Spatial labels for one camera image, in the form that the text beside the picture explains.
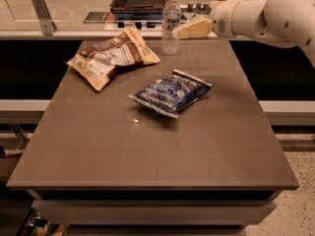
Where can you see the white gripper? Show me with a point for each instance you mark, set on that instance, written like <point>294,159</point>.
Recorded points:
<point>220,20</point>

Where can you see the clear plastic water bottle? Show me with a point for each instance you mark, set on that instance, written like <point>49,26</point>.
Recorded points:
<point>171,17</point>

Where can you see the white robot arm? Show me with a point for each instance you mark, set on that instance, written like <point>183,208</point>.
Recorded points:
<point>279,23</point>

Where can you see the blue chip bag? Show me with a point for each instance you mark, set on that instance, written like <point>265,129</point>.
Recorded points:
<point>169,95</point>

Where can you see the brown yellow snack bag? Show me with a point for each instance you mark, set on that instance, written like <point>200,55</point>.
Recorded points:
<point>98,63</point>

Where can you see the brown table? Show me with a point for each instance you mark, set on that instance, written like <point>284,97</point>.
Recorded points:
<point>102,164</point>

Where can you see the left metal glass bracket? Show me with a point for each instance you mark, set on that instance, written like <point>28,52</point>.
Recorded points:
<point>45,21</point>

